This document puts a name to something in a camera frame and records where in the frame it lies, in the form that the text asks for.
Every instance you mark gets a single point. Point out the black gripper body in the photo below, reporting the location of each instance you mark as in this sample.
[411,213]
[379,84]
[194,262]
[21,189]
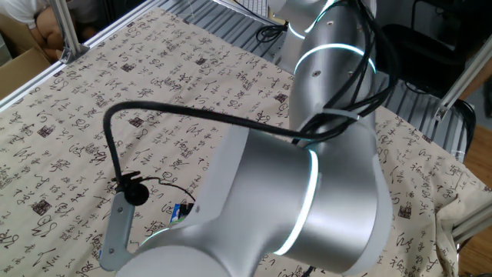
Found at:
[187,208]

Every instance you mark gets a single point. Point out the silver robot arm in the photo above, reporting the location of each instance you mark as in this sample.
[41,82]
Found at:
[269,192]

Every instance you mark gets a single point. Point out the blue tissue pack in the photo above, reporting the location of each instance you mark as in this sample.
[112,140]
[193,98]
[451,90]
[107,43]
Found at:
[176,211]

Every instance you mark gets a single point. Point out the beige calligraphy tablecloth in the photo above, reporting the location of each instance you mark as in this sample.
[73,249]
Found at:
[77,134]

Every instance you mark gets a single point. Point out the tan wooden desk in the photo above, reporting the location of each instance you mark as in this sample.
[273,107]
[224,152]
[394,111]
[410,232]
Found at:
[274,17]

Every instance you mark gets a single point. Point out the white keyboard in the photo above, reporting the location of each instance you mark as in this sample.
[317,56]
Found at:
[253,5]

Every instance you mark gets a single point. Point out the open cardboard box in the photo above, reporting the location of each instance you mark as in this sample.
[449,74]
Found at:
[19,73]

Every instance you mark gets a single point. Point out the seated person in white shirt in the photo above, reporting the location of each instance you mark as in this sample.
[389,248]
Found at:
[50,31]

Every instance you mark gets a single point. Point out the black office chair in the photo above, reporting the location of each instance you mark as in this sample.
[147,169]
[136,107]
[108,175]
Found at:
[423,61]

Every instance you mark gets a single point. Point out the aluminium frame post with bracket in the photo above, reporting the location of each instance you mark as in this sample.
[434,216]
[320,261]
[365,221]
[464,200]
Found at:
[67,31]

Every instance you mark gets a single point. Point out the aluminium frame bar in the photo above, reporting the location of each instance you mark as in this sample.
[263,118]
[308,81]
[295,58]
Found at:
[473,225]

